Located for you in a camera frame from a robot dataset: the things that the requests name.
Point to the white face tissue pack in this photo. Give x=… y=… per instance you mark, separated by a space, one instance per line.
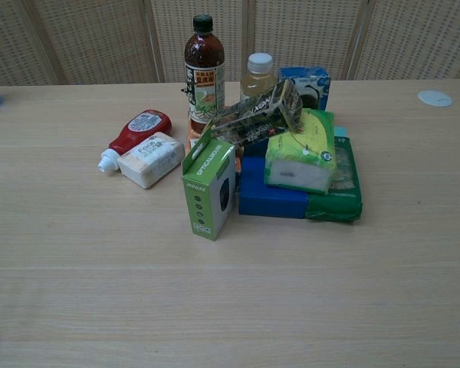
x=149 y=161

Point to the yellow green tissue pack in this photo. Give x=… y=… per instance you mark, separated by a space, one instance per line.
x=303 y=153

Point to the green optical mouse box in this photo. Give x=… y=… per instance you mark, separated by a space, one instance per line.
x=205 y=191

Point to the blue rectangular box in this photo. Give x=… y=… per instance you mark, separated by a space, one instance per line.
x=268 y=199

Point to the orange flat box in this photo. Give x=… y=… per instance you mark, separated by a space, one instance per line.
x=191 y=140

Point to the yellow drink bottle white cap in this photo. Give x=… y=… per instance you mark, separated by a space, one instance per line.
x=255 y=82

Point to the red ketchup squeeze bottle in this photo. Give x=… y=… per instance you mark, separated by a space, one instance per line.
x=140 y=129

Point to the dark tea bottle green cap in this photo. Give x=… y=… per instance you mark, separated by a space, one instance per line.
x=204 y=80

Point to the dark green snack package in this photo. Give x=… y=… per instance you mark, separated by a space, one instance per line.
x=339 y=188

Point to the small blue block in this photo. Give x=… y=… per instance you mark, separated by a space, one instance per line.
x=340 y=131

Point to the blue and white carton box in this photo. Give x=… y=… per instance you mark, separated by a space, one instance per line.
x=313 y=85

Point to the woven folding screen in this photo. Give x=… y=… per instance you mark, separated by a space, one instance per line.
x=99 y=38

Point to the white round lid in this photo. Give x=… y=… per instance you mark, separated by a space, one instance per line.
x=435 y=98

